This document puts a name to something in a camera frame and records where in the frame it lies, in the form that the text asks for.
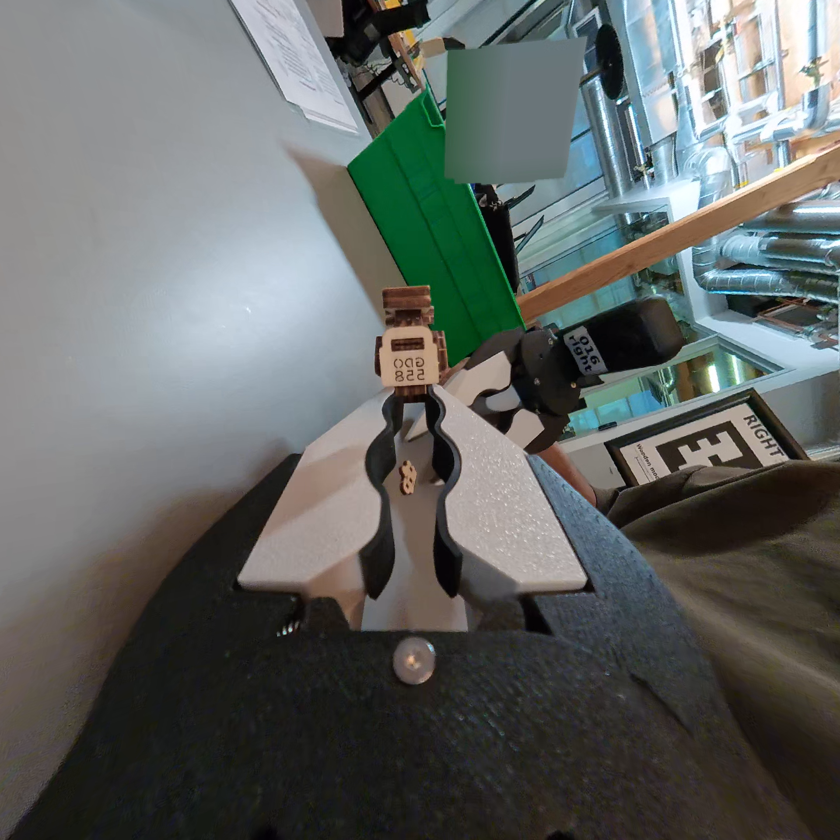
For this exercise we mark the small wooden puzzle piece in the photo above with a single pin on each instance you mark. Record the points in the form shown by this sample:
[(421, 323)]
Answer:
[(408, 478)]

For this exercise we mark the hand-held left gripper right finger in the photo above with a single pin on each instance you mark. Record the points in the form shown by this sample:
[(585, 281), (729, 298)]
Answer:
[(512, 518)]

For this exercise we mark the wooden beam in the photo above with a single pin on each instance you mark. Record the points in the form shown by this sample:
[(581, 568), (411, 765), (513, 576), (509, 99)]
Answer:
[(689, 226)]

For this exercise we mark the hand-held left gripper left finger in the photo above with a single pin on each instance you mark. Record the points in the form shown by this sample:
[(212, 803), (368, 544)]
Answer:
[(308, 518)]

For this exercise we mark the layered wooden puzzle model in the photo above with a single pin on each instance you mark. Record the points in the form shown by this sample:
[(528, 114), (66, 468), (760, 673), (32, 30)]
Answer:
[(407, 358)]

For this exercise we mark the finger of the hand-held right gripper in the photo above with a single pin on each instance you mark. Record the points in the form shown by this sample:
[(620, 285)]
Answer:
[(489, 364), (515, 420)]

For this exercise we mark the grey desk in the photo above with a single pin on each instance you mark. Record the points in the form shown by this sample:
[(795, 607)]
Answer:
[(131, 262)]

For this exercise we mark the person's right forearm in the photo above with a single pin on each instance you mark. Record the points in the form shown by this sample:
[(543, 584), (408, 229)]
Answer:
[(572, 476)]

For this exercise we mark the green plastic bin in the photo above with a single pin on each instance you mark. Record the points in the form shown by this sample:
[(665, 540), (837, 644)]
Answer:
[(433, 216)]

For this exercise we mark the silver ventilation ducts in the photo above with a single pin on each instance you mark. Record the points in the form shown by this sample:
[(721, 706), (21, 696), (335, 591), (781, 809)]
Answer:
[(754, 253)]

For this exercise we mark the paper sheet in plastic sleeve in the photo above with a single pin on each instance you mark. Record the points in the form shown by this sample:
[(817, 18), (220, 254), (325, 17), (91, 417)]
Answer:
[(295, 59)]

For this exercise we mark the black framed marker sign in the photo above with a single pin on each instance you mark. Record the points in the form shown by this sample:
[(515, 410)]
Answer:
[(715, 446)]

